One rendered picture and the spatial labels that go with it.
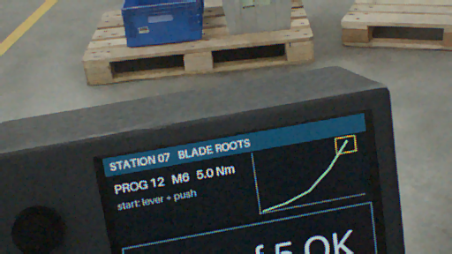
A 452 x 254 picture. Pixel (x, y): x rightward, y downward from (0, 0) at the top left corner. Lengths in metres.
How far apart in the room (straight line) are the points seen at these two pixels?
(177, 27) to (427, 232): 1.86
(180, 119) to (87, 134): 0.06
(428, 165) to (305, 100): 2.36
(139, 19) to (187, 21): 0.25
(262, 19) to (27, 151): 3.34
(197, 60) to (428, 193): 1.55
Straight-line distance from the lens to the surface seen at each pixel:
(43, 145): 0.43
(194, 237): 0.44
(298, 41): 3.65
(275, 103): 0.43
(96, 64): 3.73
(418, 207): 2.54
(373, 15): 3.90
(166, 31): 3.74
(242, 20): 3.73
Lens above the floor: 1.44
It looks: 28 degrees down
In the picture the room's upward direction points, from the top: 7 degrees counter-clockwise
